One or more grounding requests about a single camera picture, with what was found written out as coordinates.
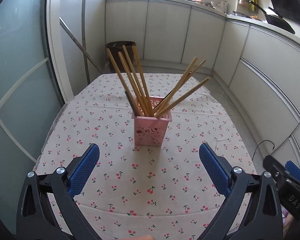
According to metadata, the bunch of wooden chopsticks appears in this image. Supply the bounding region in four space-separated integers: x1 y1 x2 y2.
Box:
152 57 210 118

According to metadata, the white cabinet with drawers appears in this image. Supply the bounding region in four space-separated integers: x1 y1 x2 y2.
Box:
212 15 300 178

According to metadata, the bare metal pole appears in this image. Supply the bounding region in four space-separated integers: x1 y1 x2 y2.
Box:
59 17 103 74

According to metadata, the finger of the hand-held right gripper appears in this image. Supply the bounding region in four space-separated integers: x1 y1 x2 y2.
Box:
263 155 288 180
285 160 300 183

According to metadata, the black wok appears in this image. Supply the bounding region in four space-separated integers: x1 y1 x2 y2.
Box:
242 0 296 35

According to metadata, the person's left hand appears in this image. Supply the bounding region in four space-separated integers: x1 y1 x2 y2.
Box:
125 235 155 240

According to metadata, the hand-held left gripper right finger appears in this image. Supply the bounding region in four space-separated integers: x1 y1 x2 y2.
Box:
199 143 283 240

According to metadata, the pink perforated basket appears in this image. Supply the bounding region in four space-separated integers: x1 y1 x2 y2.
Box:
132 95 172 146

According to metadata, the white cabinet with doors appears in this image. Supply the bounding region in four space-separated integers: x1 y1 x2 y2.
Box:
104 0 227 71

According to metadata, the grey pole with black clip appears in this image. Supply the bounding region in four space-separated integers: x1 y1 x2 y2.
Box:
80 0 91 85

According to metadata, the brown wastebasket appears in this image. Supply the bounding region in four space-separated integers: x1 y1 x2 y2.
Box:
106 41 137 74

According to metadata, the frosted glass sliding door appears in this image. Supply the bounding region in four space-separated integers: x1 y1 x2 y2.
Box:
0 0 65 205

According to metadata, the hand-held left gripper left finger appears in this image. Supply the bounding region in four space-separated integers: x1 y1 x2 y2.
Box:
16 143 100 240

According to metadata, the light wooden chopstick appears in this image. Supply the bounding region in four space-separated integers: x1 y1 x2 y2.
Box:
118 51 148 117
106 48 143 117
132 45 154 117
122 45 152 117

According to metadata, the cherry-print tablecloth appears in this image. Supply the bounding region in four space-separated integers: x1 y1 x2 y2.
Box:
32 73 257 240

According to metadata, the black cable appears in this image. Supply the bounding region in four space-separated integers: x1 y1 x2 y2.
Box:
250 140 276 166

